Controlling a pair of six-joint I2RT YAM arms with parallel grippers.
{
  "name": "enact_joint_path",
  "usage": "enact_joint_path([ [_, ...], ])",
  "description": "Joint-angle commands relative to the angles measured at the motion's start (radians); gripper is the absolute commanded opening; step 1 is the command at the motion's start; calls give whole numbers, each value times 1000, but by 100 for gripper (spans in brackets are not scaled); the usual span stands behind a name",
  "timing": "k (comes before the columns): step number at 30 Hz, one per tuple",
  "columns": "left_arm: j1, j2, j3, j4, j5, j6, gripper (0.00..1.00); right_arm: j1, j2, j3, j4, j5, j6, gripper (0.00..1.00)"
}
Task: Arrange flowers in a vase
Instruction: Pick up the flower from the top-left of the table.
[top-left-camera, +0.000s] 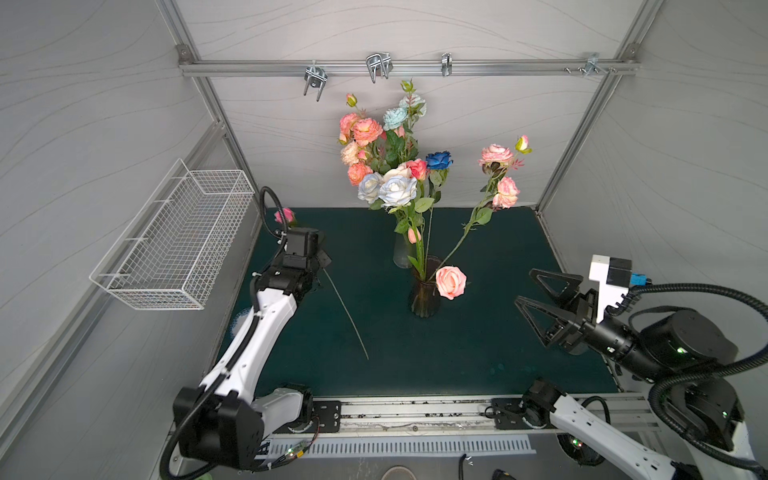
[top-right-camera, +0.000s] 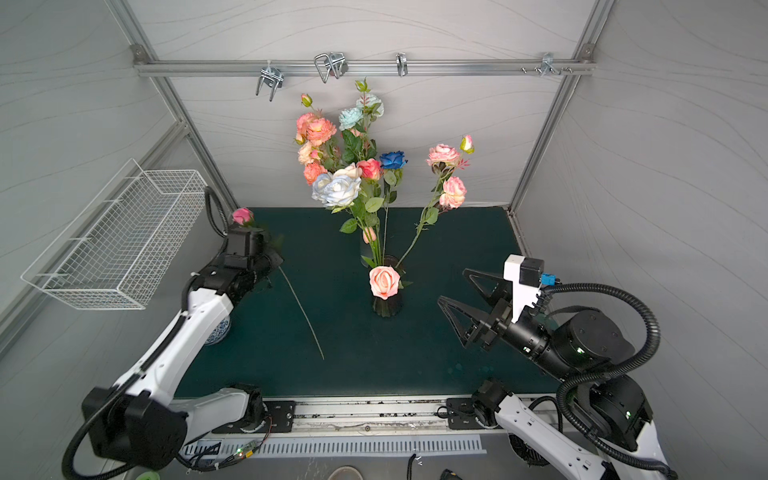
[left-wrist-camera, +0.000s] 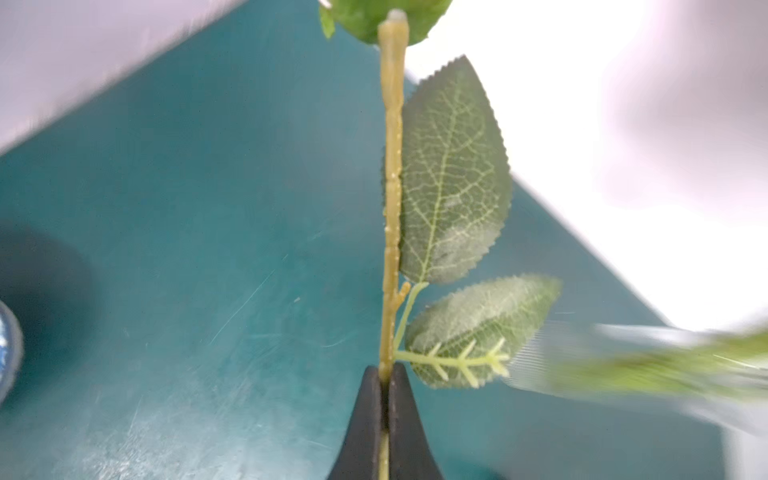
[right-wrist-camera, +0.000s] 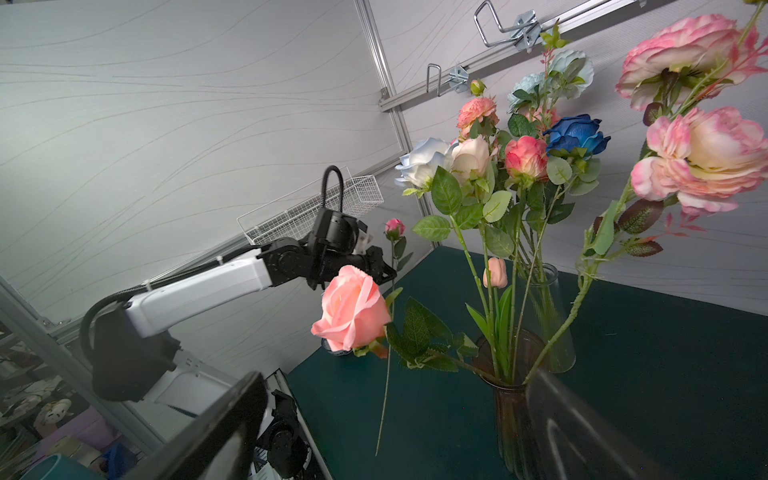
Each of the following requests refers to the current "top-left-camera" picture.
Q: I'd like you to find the aluminium crossbar rail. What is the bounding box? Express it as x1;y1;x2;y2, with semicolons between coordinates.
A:
179;56;641;78

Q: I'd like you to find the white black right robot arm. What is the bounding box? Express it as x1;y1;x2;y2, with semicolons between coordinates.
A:
515;258;767;479

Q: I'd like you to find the blue white ceramic bowl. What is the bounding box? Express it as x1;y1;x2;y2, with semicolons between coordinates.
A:
229;308;252;339

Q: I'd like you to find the pale blue flower stem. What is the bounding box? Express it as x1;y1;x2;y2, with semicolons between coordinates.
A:
379;79;427;168

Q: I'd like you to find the metal ring clamp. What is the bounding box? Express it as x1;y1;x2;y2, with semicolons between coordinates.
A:
441;52;453;77

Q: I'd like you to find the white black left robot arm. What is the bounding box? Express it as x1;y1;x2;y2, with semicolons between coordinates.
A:
159;186;329;479

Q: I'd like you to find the white wire basket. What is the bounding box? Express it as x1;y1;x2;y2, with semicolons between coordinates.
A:
89;159;254;311

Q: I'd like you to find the metal hook clamp middle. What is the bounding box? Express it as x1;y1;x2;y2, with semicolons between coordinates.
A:
365;52;392;84

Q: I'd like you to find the red ribbed glass vase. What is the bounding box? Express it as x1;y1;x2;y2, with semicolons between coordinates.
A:
408;255;441;319

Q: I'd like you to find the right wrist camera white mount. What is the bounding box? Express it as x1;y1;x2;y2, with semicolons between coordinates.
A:
589;254;652;324

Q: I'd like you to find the deep pink red rose stem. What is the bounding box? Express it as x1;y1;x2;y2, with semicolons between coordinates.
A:
406;159;429;280

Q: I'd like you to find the large light pink rose stem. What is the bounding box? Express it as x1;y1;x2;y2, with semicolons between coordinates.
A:
435;266;467;300

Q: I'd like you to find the metal bolt clamp right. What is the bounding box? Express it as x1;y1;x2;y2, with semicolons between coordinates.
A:
563;52;617;78

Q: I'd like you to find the metal hook clamp left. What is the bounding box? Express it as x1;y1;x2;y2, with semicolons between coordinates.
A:
303;63;328;102

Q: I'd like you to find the white slotted cable duct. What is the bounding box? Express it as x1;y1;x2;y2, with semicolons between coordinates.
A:
263;435;536;462

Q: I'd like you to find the cream rose stem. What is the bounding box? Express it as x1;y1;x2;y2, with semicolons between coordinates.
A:
383;163;412;182

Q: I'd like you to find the dark blue rose stem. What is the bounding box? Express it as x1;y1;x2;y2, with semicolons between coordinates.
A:
425;151;453;255

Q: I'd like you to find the peach multi-bloom rose stem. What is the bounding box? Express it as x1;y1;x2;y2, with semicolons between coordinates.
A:
341;141;374;186

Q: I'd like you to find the pink rose stem with bud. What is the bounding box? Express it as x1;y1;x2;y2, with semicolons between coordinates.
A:
437;135;533;270

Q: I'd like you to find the metal hook clamp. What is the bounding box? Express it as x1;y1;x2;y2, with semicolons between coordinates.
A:
303;63;328;102
365;52;392;84

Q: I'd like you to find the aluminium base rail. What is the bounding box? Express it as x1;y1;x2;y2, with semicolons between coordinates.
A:
287;392;661;436

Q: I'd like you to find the white blue rose stem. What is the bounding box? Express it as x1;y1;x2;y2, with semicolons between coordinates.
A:
378;175;434;281

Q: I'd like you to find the clear glass vase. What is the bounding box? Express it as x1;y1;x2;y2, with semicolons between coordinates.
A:
393;233;416;269

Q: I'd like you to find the magenta pink rose stem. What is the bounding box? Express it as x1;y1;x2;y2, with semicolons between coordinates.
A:
275;207;370;360

